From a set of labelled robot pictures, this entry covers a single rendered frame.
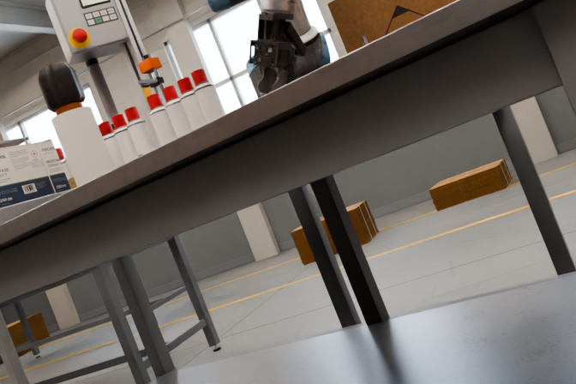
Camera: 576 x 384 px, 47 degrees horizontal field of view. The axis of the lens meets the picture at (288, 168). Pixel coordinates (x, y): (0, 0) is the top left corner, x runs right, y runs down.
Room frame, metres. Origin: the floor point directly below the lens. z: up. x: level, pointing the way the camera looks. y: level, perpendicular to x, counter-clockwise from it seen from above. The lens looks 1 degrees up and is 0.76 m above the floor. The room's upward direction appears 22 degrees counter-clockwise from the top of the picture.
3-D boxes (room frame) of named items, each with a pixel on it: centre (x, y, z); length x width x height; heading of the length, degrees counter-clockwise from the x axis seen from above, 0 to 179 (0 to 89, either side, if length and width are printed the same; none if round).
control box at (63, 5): (1.85, 0.37, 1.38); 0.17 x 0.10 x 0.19; 115
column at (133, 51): (1.86, 0.28, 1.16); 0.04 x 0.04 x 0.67; 59
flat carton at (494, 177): (5.98, -1.49, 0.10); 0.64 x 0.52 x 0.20; 64
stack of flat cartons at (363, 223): (5.99, -0.18, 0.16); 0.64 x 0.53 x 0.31; 72
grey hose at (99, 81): (1.89, 0.41, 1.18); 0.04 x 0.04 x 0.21
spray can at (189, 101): (1.63, 0.16, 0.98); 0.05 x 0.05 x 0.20
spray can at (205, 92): (1.60, 0.12, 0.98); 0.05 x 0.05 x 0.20
